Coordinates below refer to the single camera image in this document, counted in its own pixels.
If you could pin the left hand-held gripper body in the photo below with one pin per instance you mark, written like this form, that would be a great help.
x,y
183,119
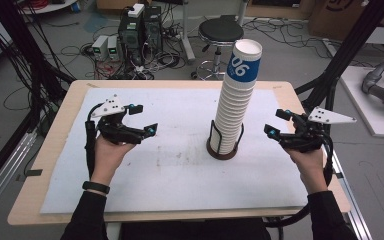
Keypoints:
x,y
120,131

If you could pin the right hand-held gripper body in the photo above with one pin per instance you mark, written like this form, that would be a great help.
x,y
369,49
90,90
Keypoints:
x,y
308,136

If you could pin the white foam mat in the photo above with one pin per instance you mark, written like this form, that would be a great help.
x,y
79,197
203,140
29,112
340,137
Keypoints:
x,y
166,180

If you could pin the black frame post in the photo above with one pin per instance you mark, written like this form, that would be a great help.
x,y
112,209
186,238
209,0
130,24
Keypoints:
x,y
346,50

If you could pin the person's left hand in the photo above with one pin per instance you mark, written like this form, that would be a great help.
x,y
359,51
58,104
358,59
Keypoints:
x,y
106,156

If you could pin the person's right hand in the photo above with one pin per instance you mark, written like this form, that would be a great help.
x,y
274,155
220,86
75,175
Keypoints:
x,y
310,166

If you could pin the white box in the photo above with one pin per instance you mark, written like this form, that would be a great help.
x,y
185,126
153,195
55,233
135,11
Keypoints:
x,y
136,10

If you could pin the black computer tower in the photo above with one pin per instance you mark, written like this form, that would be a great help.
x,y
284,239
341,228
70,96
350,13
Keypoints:
x,y
131,40
153,30

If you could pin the wooden table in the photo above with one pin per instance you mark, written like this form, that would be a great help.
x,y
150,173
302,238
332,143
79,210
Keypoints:
x,y
63,110

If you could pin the aluminium rail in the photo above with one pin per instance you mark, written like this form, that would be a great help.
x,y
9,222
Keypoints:
x,y
3,180
355,206

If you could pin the black round stool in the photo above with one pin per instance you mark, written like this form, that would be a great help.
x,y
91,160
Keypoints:
x,y
220,30

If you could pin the black tape piece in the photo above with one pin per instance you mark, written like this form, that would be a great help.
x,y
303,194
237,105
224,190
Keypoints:
x,y
33,173
338,175

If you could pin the white floor board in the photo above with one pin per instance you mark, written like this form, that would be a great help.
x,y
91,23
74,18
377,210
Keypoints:
x,y
356,100

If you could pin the stack of white paper cups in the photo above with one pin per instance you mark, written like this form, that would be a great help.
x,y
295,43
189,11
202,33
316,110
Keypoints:
x,y
235,100

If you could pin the cardboard box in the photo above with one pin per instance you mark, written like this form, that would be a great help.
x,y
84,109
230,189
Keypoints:
x,y
336,16

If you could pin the black wristband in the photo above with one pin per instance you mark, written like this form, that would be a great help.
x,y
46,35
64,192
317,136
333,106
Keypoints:
x,y
96,187

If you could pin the grey power supply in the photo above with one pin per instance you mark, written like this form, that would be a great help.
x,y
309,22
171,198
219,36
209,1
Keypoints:
x,y
113,48
99,47

